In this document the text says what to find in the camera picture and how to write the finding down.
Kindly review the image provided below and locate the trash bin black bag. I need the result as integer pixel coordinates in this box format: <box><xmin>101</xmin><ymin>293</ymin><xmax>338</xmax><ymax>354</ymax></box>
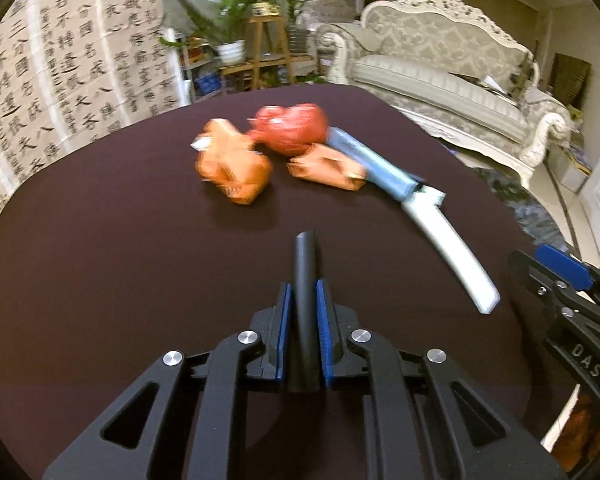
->
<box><xmin>471</xmin><ymin>167</ymin><xmax>570</xmax><ymax>252</ymax></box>

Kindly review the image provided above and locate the wooden plant stand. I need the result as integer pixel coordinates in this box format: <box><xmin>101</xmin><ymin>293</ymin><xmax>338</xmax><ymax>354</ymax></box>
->
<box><xmin>220</xmin><ymin>14</ymin><xmax>313</xmax><ymax>91</ymax></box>

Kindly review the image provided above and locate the large orange paper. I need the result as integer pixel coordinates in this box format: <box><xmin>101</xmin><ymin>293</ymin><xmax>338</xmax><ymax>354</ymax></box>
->
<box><xmin>192</xmin><ymin>118</ymin><xmax>272</xmax><ymax>205</ymax></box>

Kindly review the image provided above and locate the ornate white grey sofa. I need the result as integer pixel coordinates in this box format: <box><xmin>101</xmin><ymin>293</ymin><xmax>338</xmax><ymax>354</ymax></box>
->
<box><xmin>315</xmin><ymin>0</ymin><xmax>572</xmax><ymax>185</ymax></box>

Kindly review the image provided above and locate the potted plant white pot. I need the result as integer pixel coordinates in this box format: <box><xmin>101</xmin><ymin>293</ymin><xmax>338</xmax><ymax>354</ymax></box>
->
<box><xmin>187</xmin><ymin>0</ymin><xmax>272</xmax><ymax>66</ymax></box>

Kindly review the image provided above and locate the storage box by sofa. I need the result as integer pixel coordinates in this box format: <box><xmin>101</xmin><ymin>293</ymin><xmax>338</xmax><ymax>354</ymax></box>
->
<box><xmin>548</xmin><ymin>144</ymin><xmax>592</xmax><ymax>194</ymax></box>

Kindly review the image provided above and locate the black tube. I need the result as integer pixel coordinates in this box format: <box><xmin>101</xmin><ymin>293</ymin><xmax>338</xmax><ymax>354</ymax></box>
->
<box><xmin>286</xmin><ymin>231</ymin><xmax>324</xmax><ymax>393</ymax></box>

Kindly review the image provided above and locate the red mesh bag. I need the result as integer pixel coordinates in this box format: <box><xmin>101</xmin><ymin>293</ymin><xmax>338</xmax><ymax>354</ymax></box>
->
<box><xmin>247</xmin><ymin>103</ymin><xmax>329</xmax><ymax>157</ymax></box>

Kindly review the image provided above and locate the blue white tube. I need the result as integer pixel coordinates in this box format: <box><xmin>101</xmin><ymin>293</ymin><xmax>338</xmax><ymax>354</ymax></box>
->
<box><xmin>326</xmin><ymin>127</ymin><xmax>422</xmax><ymax>203</ymax></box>

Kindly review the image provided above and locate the dark framed picture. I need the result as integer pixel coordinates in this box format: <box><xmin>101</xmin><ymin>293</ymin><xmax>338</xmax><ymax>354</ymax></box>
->
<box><xmin>548</xmin><ymin>53</ymin><xmax>592</xmax><ymax>110</ymax></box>

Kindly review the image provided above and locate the dark brown tablecloth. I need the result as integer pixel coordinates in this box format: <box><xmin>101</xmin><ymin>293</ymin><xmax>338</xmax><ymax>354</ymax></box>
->
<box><xmin>0</xmin><ymin>84</ymin><xmax>574</xmax><ymax>479</ymax></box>

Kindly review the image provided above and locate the small orange paper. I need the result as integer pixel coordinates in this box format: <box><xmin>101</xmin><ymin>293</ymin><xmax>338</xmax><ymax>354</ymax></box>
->
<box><xmin>287</xmin><ymin>144</ymin><xmax>366</xmax><ymax>192</ymax></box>

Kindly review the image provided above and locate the grey armchair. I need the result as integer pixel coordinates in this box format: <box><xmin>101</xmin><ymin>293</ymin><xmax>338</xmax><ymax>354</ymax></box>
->
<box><xmin>296</xmin><ymin>0</ymin><xmax>356</xmax><ymax>32</ymax></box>

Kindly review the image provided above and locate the calligraphy screen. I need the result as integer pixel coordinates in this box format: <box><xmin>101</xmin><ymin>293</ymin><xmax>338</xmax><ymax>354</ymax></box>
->
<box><xmin>0</xmin><ymin>0</ymin><xmax>186</xmax><ymax>214</ymax></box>

